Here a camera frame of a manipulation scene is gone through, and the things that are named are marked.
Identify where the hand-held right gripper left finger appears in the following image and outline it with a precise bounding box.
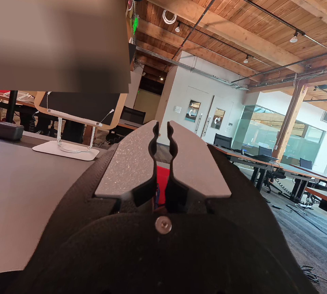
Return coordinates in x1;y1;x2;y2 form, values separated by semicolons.
95;120;160;207

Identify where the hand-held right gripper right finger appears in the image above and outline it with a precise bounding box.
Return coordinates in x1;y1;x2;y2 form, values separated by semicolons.
165;120;232;209

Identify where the red plastic bin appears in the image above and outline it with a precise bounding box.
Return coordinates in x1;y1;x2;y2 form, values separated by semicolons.
153;166;170;209

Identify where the white door with phone sign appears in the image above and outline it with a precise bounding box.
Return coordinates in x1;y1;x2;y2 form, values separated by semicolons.
186;93;214;138
204;95;234;142

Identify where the wood-edged office desk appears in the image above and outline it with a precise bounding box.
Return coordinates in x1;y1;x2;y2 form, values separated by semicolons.
208;143;280;192
276;162;327;203

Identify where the dark grey box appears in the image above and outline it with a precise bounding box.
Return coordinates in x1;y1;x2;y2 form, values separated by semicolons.
0;121;25;141

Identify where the black pole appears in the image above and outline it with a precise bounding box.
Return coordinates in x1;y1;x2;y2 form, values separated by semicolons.
6;91;19;123

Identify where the black ceiling pipe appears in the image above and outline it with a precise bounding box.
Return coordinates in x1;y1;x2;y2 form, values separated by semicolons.
172;0;239;59

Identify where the wooden support post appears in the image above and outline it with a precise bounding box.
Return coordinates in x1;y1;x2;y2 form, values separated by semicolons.
272;84;313;163

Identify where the white cable coil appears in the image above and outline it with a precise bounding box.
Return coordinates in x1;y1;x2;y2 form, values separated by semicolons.
162;9;177;25

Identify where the black floor cable bundle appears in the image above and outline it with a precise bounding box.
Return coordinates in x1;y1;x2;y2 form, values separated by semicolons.
299;265;320;285

